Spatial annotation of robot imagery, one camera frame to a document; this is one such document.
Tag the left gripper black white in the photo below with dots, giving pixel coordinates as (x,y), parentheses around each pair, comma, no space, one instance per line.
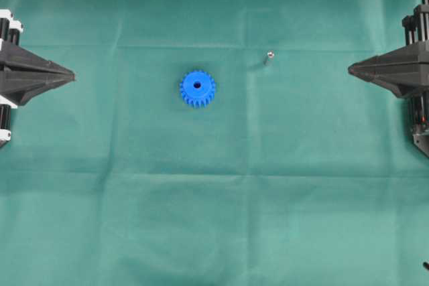
(18,88)

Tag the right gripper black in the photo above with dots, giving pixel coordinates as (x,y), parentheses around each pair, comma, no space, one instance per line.
(413,86)

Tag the blue plastic gear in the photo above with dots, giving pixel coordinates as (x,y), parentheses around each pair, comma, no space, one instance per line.
(197,88)

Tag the green table cloth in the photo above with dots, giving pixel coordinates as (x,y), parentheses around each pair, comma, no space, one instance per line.
(295,174)

